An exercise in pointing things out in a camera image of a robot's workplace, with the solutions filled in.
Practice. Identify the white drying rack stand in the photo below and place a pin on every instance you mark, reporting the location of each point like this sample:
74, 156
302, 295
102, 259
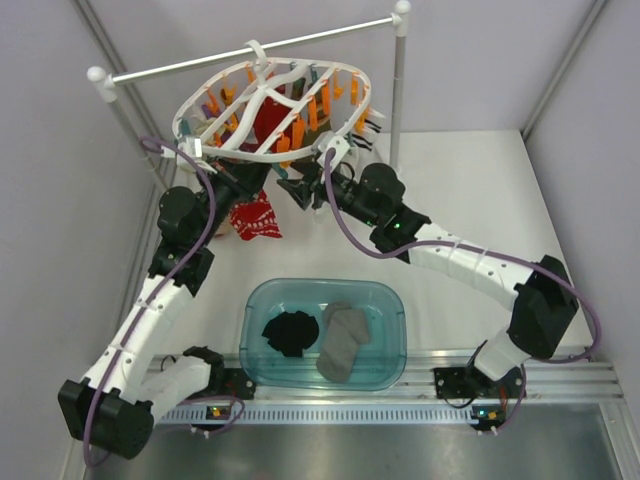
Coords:
286, 80

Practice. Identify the white oval clip hanger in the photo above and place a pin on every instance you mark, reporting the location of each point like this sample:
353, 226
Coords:
219, 96

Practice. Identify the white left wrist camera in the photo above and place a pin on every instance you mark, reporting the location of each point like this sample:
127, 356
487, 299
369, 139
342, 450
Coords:
192, 147

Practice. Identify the olive green sock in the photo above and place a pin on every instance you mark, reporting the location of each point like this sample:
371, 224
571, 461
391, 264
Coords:
314, 120

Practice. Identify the grey sock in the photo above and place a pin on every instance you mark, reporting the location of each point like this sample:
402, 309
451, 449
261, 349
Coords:
346, 331

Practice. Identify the red patterned sock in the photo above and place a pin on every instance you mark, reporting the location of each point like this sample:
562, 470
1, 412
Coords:
255, 218

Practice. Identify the white black striped sock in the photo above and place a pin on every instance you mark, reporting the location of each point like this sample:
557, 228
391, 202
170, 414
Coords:
366, 130

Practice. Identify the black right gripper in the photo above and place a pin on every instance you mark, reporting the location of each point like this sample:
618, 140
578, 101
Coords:
300, 190

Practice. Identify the aluminium mounting rail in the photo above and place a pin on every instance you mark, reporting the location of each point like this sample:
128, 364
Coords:
424, 394

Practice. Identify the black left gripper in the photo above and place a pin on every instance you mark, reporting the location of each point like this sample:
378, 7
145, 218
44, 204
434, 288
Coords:
244, 179

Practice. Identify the teal transparent plastic tub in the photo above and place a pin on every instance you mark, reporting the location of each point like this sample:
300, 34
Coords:
377, 365

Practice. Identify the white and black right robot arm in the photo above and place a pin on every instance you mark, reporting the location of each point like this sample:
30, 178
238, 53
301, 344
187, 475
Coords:
537, 295

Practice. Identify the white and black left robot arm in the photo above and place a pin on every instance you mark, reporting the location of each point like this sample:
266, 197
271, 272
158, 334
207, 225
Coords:
114, 406

